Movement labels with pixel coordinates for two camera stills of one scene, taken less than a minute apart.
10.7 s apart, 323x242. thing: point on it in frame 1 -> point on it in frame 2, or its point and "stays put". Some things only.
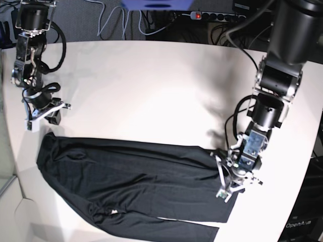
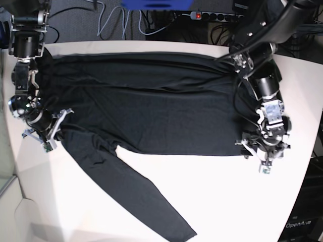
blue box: x=157 y=5 stays put
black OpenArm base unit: x=305 y=222 stays put
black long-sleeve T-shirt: x=117 y=191 -> x=155 y=104
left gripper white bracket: x=235 y=184 -> x=265 y=166
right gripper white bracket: x=33 y=125 -> x=29 y=133
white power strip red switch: x=197 y=15 stays put
